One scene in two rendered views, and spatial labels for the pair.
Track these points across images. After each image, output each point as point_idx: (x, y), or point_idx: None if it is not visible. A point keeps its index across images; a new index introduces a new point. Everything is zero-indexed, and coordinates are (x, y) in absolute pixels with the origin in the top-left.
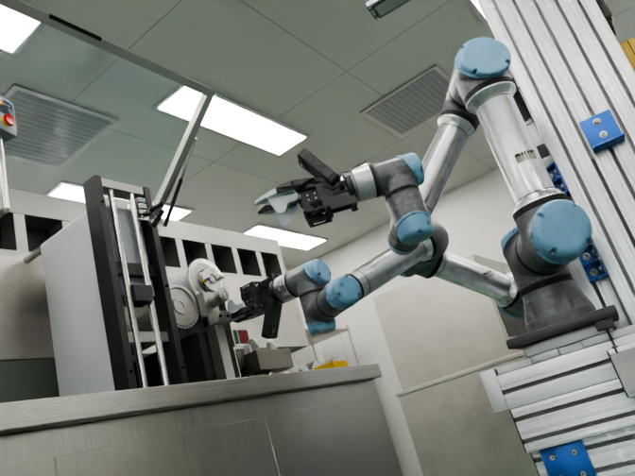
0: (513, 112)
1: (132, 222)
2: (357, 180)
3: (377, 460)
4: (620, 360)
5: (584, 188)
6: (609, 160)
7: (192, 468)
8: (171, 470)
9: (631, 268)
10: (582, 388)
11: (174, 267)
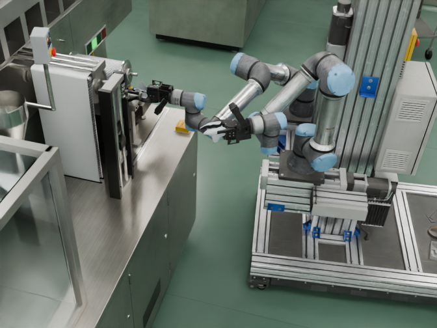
0: (337, 109)
1: (118, 100)
2: (255, 131)
3: (192, 162)
4: (315, 207)
5: (344, 101)
6: (363, 98)
7: (151, 230)
8: (147, 237)
9: (339, 140)
10: (296, 192)
11: (72, 4)
